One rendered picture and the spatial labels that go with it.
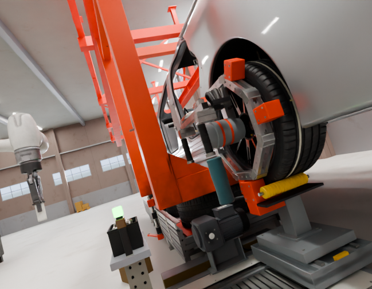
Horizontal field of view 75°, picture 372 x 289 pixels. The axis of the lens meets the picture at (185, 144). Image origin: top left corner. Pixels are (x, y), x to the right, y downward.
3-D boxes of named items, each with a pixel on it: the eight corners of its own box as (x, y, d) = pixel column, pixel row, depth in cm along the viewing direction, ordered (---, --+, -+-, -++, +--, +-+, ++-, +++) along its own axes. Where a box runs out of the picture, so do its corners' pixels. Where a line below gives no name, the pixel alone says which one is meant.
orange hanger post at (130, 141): (152, 194, 343) (106, 36, 365) (138, 198, 337) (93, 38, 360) (151, 193, 360) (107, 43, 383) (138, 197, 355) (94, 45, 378)
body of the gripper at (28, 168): (22, 166, 101) (27, 188, 100) (16, 164, 93) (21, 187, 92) (42, 161, 104) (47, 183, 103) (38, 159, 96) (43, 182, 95)
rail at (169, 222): (195, 250, 165) (186, 219, 167) (182, 256, 163) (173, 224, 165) (155, 213, 402) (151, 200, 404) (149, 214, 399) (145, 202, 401)
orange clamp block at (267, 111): (272, 120, 104) (285, 114, 95) (257, 125, 102) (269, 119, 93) (266, 105, 105) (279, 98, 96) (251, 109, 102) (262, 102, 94)
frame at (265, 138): (288, 174, 101) (247, 55, 106) (275, 179, 99) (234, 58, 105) (233, 178, 153) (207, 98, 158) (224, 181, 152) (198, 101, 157)
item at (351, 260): (380, 260, 107) (372, 238, 108) (317, 295, 98) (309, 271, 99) (302, 237, 155) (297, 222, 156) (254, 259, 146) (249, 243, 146)
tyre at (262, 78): (328, 192, 117) (329, 48, 97) (289, 209, 110) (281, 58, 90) (249, 155, 177) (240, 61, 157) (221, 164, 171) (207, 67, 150)
